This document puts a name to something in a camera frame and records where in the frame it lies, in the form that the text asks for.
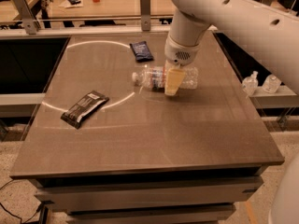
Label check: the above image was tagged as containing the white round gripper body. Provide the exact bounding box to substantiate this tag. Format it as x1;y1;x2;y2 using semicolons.
164;36;199;66

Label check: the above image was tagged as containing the clear plastic water bottle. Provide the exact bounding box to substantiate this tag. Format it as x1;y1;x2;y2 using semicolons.
132;66;198;90

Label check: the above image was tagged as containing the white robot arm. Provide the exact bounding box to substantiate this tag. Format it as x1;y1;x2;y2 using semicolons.
164;0;299;93

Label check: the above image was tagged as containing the small clear sanitizer bottle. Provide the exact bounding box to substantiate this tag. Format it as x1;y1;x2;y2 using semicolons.
242;71;258;96

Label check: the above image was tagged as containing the dark blue snack packet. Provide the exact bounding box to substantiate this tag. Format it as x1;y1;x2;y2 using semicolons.
130;41;153;63

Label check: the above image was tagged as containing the grey work table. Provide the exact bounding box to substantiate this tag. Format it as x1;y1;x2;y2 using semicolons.
10;33;284;224

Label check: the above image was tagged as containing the black snack bar wrapper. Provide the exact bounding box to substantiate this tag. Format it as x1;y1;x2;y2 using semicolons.
61;91;109;129

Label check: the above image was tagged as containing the light wooden background desk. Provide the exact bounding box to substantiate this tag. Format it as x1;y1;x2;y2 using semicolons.
48;0;175;20

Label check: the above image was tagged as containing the middle metal railing bracket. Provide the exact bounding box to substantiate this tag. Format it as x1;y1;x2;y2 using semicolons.
140;0;150;31

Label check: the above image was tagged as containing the metal railing bracket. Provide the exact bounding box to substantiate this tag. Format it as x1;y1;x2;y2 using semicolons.
140;0;150;31
12;0;40;35

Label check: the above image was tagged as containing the left metal railing bracket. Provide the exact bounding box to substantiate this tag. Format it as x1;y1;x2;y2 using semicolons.
12;0;40;35

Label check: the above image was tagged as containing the black floor cable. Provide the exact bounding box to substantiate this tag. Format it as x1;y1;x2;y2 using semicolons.
0;179;45;224

